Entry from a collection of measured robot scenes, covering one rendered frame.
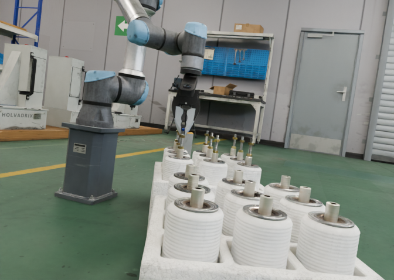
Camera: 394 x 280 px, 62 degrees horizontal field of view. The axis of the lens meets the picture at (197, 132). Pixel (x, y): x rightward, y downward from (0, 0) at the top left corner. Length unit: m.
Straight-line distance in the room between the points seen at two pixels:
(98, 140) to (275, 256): 0.93
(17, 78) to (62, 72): 0.56
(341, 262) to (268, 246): 0.12
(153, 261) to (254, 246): 0.16
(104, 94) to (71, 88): 2.25
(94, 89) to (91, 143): 0.21
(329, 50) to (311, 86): 0.67
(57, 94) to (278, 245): 3.30
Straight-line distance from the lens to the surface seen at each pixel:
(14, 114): 3.05
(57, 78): 3.70
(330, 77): 6.09
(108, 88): 1.38
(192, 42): 1.09
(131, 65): 1.44
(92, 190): 1.38
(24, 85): 3.22
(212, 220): 0.53
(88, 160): 1.35
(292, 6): 6.38
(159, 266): 0.52
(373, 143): 6.07
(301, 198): 0.72
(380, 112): 6.09
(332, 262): 0.61
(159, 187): 1.03
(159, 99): 6.62
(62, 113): 3.62
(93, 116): 1.36
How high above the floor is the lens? 0.41
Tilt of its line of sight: 3 degrees down
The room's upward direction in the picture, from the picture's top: 7 degrees clockwise
